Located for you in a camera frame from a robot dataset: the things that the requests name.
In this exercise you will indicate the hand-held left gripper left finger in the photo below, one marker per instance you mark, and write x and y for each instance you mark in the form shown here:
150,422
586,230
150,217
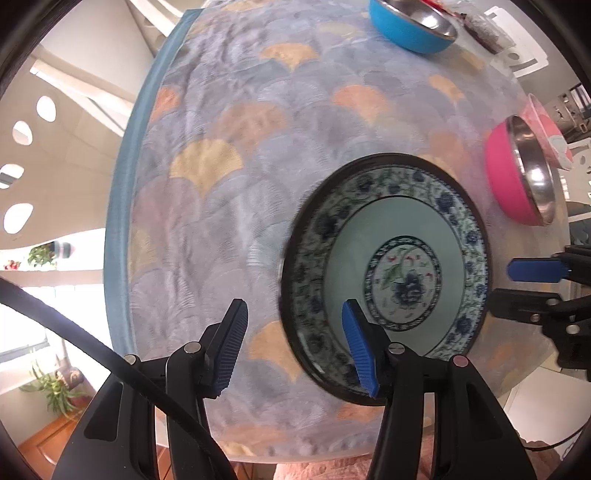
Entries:
231,346

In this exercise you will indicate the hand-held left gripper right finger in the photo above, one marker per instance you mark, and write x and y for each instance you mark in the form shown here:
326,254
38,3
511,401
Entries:
360,344

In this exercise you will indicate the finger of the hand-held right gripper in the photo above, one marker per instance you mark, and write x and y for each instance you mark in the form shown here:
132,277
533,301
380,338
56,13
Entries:
521,304
535,271

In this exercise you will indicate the pink steel bowl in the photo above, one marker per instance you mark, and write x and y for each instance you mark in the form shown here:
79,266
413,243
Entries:
508,170

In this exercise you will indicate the pink patterned bowl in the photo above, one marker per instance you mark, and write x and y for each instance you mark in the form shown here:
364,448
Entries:
549,124

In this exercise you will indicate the scallop patterned table mat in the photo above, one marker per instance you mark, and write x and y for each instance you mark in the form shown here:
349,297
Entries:
240,207

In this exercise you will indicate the green potted plant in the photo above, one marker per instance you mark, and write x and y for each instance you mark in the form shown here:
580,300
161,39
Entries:
55,387

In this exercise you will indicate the plant with red flowers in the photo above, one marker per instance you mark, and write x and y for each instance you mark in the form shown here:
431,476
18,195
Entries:
39,256

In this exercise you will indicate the clear plastic container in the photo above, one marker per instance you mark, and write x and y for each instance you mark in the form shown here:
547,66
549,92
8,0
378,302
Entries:
487,30

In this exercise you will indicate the white chair with oval holes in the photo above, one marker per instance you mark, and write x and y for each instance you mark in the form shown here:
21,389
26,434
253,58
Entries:
55,152

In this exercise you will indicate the blue steel bowl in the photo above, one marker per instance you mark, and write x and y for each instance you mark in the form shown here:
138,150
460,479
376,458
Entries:
406,27

